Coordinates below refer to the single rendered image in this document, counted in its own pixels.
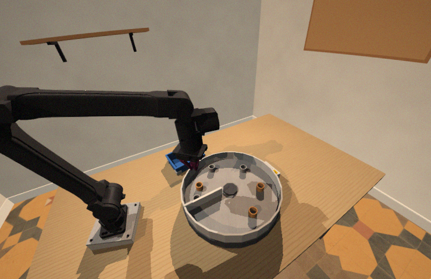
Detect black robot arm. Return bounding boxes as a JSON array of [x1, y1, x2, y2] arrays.
[[0, 85, 219, 239]]

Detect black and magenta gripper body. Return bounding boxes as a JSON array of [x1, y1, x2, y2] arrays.
[[172, 133, 208, 162]]

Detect bronze bushing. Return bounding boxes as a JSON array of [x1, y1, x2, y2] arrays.
[[248, 206, 258, 218], [256, 183, 264, 192], [195, 182, 203, 191]]

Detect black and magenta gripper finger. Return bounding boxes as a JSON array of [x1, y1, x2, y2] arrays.
[[179, 160, 193, 170], [190, 158, 200, 171]]

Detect blue crate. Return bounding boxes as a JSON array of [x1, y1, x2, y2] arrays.
[[165, 152, 189, 175]]

